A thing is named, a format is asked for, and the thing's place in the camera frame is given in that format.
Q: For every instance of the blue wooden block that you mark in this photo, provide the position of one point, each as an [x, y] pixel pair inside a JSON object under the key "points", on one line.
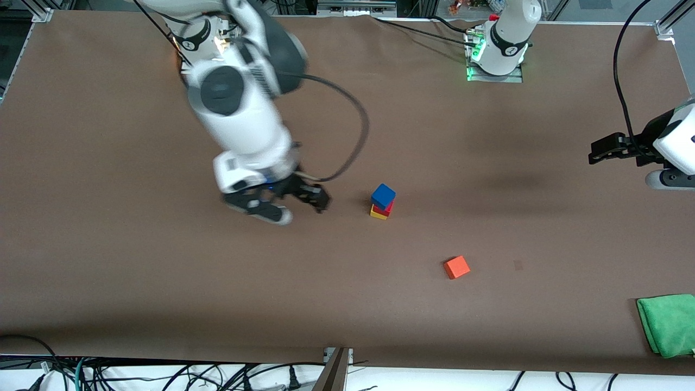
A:
{"points": [[383, 195]]}

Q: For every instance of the red wooden block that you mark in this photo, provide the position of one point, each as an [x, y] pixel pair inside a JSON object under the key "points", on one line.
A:
{"points": [[386, 209]]}

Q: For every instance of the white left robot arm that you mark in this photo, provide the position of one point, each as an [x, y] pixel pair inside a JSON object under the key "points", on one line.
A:
{"points": [[510, 38]]}

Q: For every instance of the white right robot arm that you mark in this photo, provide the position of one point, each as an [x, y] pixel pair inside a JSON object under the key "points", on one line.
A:
{"points": [[244, 114]]}

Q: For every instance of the yellow wooden block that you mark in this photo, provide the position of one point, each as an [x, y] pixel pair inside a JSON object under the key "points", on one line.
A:
{"points": [[378, 214]]}

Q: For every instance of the orange wooden block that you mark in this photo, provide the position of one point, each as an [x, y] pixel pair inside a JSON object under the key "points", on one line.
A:
{"points": [[456, 267]]}

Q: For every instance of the green microfibre cloth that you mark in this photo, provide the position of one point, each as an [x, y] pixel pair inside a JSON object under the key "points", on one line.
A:
{"points": [[670, 325]]}

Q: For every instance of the aluminium frame corner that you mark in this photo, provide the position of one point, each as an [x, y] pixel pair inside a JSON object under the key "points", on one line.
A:
{"points": [[670, 24], [42, 13]]}

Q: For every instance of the metal table edge bracket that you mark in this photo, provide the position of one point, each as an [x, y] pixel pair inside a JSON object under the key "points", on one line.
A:
{"points": [[335, 372]]}

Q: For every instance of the grey metal rail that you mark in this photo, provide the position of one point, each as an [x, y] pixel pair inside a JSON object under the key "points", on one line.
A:
{"points": [[355, 6]]}

